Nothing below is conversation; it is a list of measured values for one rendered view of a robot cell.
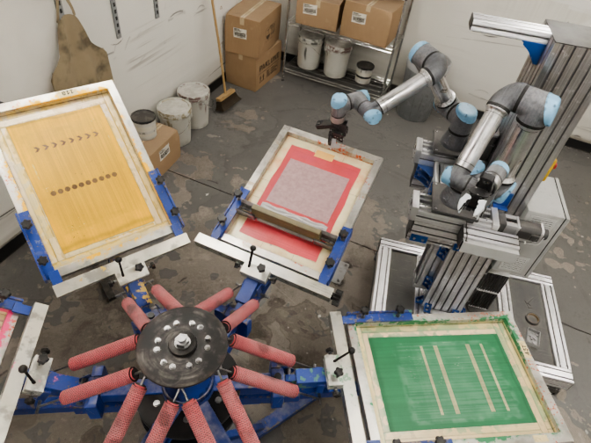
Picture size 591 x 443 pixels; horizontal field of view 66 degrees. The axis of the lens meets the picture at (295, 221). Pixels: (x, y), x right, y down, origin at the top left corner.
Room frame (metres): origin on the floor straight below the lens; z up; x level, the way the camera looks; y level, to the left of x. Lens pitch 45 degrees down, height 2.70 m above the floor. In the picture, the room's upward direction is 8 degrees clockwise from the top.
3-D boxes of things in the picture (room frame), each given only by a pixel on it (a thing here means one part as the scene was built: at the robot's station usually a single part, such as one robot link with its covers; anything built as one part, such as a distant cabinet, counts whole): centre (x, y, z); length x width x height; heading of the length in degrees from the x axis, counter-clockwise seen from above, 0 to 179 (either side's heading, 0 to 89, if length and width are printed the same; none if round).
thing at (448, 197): (1.75, -0.76, 1.31); 0.15 x 0.15 x 0.10
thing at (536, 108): (1.68, -0.88, 1.63); 0.15 x 0.12 x 0.55; 58
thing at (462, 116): (2.25, -0.83, 1.42); 0.13 x 0.12 x 0.14; 29
